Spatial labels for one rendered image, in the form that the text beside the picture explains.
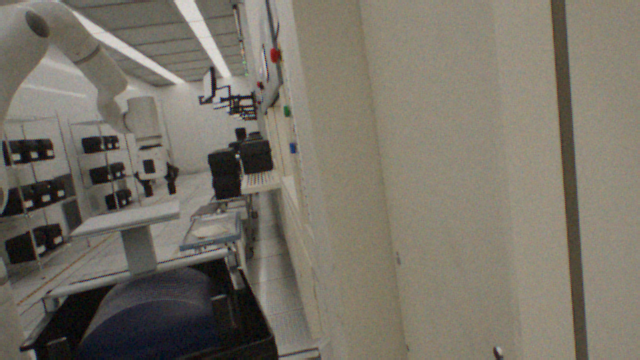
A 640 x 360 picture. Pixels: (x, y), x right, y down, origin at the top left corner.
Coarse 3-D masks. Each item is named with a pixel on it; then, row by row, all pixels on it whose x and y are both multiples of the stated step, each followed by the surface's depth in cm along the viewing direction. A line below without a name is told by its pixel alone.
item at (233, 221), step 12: (228, 216) 358; (240, 216) 366; (192, 228) 333; (228, 228) 314; (240, 228) 319; (192, 240) 294; (204, 240) 288; (216, 240) 289; (228, 240) 291; (240, 240) 293; (240, 252) 294; (252, 252) 382
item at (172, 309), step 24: (120, 312) 48; (144, 312) 48; (168, 312) 49; (192, 312) 50; (96, 336) 47; (120, 336) 48; (144, 336) 49; (168, 336) 49; (192, 336) 50; (216, 336) 51
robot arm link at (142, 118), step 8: (136, 96) 128; (144, 96) 129; (152, 96) 131; (128, 104) 129; (136, 104) 128; (144, 104) 129; (152, 104) 131; (128, 112) 130; (136, 112) 129; (144, 112) 129; (152, 112) 131; (128, 120) 130; (136, 120) 129; (144, 120) 129; (152, 120) 130; (128, 128) 132; (136, 128) 130; (144, 128) 129; (152, 128) 130; (160, 128) 133; (136, 136) 130; (144, 136) 130
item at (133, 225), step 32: (96, 224) 50; (128, 224) 49; (128, 256) 53; (192, 256) 58; (224, 256) 57; (64, 288) 52; (96, 288) 62; (224, 288) 65; (64, 320) 52; (224, 320) 49; (64, 352) 44
